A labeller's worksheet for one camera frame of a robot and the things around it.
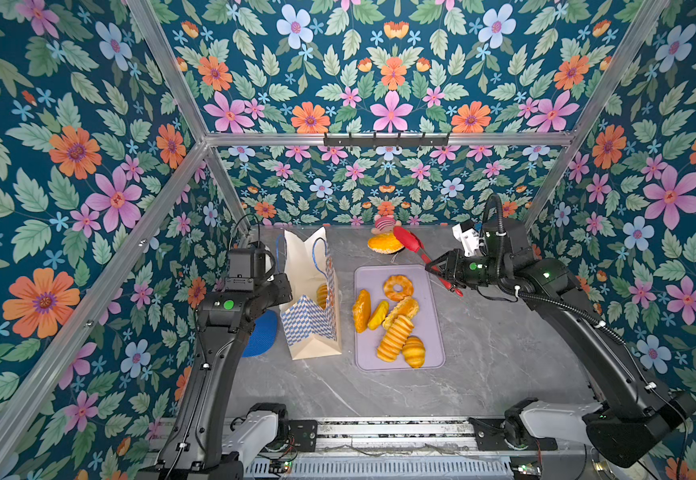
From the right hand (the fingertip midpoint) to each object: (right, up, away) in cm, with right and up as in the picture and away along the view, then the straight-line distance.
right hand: (429, 265), depth 67 cm
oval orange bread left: (-16, -15, +23) cm, 32 cm away
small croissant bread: (-1, -26, +18) cm, 31 cm away
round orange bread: (-9, +5, +7) cm, 12 cm away
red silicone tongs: (-3, +6, +6) cm, 9 cm away
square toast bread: (-2, -14, +26) cm, 30 cm away
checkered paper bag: (-29, -13, +8) cm, 32 cm away
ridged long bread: (-7, -22, +17) cm, 29 cm away
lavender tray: (+5, -21, +26) cm, 33 cm away
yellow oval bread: (-11, -16, +22) cm, 29 cm away
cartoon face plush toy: (-8, +14, +46) cm, 49 cm away
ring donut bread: (-1, -9, +31) cm, 33 cm away
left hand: (-34, -3, +3) cm, 34 cm away
